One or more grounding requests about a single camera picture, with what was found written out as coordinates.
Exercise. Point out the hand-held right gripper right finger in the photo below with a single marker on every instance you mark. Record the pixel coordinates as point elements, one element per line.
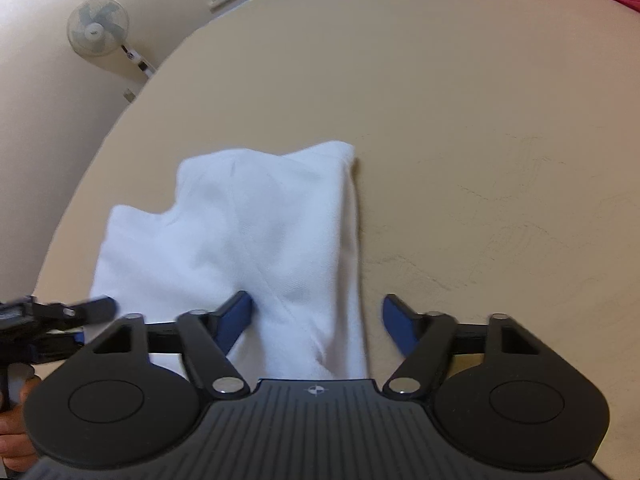
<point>400,325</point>

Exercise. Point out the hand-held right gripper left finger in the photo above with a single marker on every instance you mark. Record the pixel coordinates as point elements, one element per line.
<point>235,321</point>

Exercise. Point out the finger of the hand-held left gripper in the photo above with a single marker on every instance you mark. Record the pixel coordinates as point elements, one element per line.
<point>57,346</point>
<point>82,310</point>

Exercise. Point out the white garment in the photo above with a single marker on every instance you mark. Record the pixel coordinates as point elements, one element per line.
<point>280,240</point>

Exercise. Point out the person's left hand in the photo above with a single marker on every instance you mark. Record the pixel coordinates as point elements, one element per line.
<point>15,440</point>

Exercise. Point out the white standing fan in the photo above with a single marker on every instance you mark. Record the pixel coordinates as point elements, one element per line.
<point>97,25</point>

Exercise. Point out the white wall outlet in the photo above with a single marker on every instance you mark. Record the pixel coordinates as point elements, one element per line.
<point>129,95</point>

